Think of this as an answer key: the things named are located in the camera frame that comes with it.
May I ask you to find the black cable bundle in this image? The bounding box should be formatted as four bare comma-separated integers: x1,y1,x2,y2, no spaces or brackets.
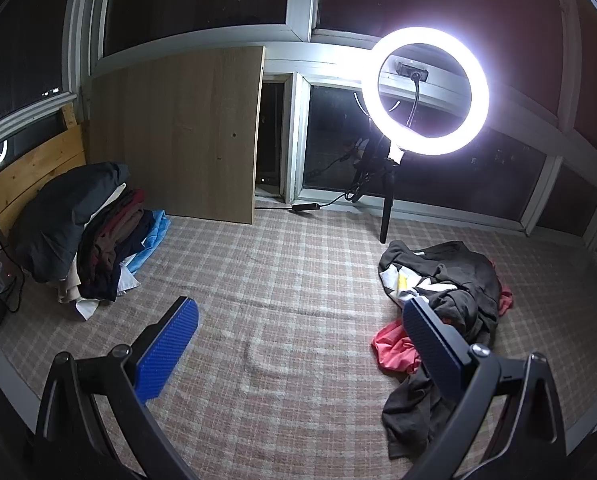
346,137,379,203

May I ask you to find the light blue cloth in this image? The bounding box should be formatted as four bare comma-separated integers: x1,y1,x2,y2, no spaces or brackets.
121,208,172,276

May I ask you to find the pink garment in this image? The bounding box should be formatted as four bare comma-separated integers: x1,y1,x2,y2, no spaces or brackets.
371,285,514,376

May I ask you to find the white-framed window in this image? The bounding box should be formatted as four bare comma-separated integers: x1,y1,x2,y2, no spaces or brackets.
0,0,597,241

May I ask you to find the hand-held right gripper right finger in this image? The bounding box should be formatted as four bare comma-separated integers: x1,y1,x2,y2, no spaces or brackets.
403,297,568,480

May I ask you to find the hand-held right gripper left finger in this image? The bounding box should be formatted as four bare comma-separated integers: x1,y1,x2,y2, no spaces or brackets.
32,296,200,480

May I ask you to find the light wooden board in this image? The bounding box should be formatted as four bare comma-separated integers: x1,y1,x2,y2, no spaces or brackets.
87,45,266,225

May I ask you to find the ring light on tripod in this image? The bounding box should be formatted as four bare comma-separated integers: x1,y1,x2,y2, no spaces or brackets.
361,25,490,245

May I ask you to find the grey shirt with script print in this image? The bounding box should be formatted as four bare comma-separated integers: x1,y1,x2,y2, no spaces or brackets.
383,292,502,461

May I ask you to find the pine wooden headboard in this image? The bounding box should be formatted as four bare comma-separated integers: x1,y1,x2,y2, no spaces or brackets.
0,102,88,241

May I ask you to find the black cable with inline controller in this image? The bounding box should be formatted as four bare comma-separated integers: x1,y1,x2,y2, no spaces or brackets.
254,155,359,213

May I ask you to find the dark jacket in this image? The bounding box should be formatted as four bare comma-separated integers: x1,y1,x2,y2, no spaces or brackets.
11,162,132,283

